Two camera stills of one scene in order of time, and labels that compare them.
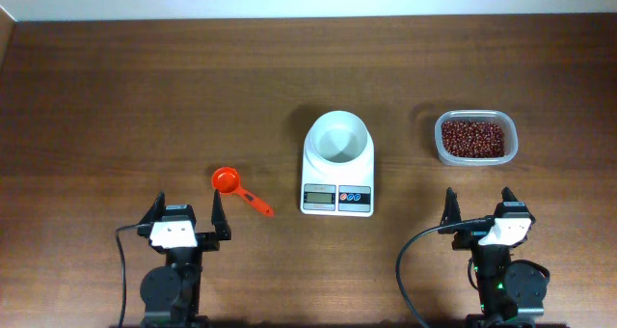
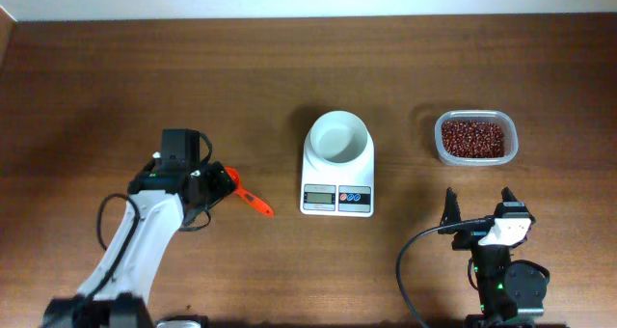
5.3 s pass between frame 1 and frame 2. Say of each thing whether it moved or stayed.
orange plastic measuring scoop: stayed
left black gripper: moved
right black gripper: stayed
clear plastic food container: stayed
